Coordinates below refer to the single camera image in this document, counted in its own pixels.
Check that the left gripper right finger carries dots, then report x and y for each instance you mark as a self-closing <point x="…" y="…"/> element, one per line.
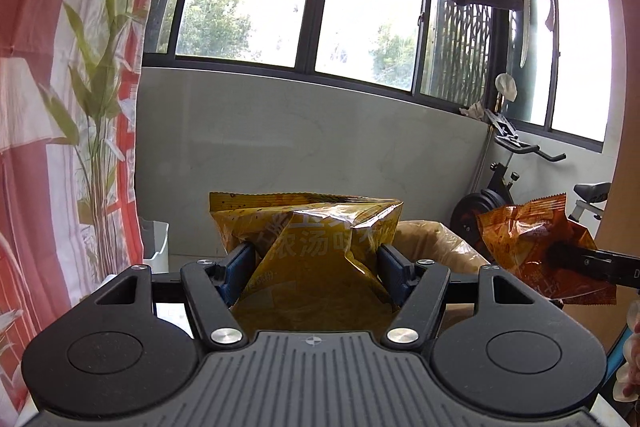
<point x="419" y="290"/>

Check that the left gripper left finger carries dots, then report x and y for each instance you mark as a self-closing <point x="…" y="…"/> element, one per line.
<point x="212" y="287"/>

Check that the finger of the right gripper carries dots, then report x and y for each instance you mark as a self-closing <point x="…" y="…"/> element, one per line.
<point x="615" y="268"/>

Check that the yellow snack bag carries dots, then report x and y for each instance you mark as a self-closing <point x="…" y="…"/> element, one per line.
<point x="316" y="257"/>

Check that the red orange snack bag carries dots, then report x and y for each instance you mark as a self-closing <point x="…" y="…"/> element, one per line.
<point x="519" y="238"/>

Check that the brown cardboard box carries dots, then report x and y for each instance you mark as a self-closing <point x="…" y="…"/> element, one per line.
<point x="420" y="239"/>

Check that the white bin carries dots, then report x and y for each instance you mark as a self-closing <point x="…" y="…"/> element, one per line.
<point x="154" y="236"/>

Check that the black exercise bike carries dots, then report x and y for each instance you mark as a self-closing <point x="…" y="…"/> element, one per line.
<point x="492" y="187"/>

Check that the red printed curtain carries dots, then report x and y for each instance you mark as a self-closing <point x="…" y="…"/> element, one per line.
<point x="70" y="72"/>

